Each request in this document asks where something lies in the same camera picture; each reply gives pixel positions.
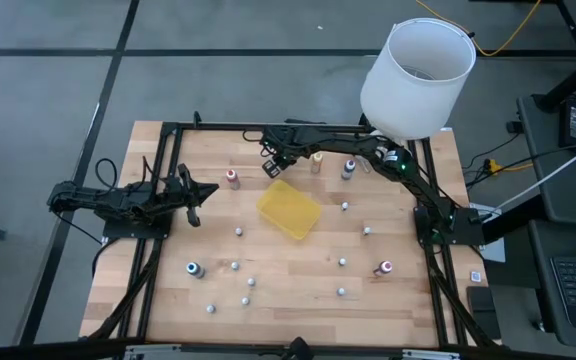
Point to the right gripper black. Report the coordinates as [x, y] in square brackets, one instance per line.
[280, 142]

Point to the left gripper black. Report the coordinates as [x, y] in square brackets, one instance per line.
[183, 195]

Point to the orange food coloring bottle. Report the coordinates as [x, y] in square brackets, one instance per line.
[232, 179]

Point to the yellow food coloring bottle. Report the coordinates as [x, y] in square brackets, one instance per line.
[316, 162]

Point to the purple food coloring bottle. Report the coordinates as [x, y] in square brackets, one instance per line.
[348, 169]

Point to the blue food coloring bottle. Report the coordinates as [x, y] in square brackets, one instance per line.
[194, 269]

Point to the red food coloring bottle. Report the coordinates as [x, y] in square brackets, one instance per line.
[384, 267]

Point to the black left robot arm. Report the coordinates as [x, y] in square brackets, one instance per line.
[93, 197]

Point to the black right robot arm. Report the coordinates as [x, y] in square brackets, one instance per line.
[418, 185]

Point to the yellow translucent plastic bin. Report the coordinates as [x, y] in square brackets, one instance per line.
[288, 210]

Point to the clear plastic packaging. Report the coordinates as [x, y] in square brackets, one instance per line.
[364, 164]

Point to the white shade table lamp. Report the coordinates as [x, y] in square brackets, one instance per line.
[418, 80]

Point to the small white tag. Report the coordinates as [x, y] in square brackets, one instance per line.
[476, 276]

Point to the black rectangular pad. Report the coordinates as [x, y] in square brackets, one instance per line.
[483, 310]

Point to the white straight rod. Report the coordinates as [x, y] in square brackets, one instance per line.
[543, 180]

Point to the black side desk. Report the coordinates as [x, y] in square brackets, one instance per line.
[543, 300]
[558, 190]

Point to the black desk leg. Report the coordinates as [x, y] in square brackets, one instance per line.
[573, 75]

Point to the black aluminium table frame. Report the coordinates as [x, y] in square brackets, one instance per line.
[170, 150]

